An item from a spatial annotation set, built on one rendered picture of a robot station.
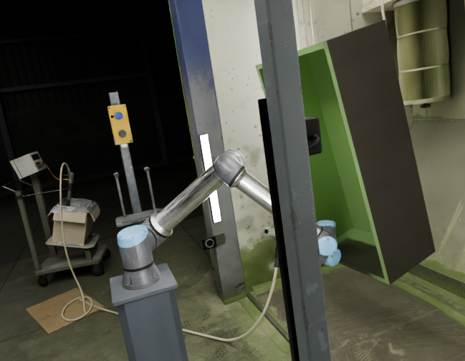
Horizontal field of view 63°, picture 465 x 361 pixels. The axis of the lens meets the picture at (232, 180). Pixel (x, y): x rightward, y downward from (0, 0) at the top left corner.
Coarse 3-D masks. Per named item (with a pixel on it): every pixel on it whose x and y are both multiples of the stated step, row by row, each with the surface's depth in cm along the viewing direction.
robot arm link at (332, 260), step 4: (336, 252) 180; (340, 252) 183; (320, 256) 182; (324, 256) 181; (328, 256) 179; (332, 256) 178; (336, 256) 180; (340, 256) 183; (320, 260) 183; (324, 260) 181; (328, 260) 179; (332, 260) 179; (336, 260) 181; (328, 264) 180; (332, 264) 180; (336, 264) 182
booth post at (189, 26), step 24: (192, 0) 245; (192, 24) 247; (192, 48) 249; (192, 72) 251; (192, 96) 253; (192, 120) 261; (216, 120) 261; (216, 144) 263; (216, 264) 279; (240, 264) 281; (216, 288) 295; (240, 288) 284
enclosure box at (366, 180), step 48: (336, 48) 158; (384, 48) 169; (336, 96) 215; (384, 96) 172; (336, 144) 232; (384, 144) 175; (336, 192) 243; (384, 192) 178; (384, 240) 182; (432, 240) 197
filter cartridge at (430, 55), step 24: (408, 0) 255; (432, 0) 251; (408, 24) 260; (432, 24) 254; (408, 48) 264; (432, 48) 257; (408, 72) 268; (432, 72) 261; (408, 96) 273; (432, 96) 264
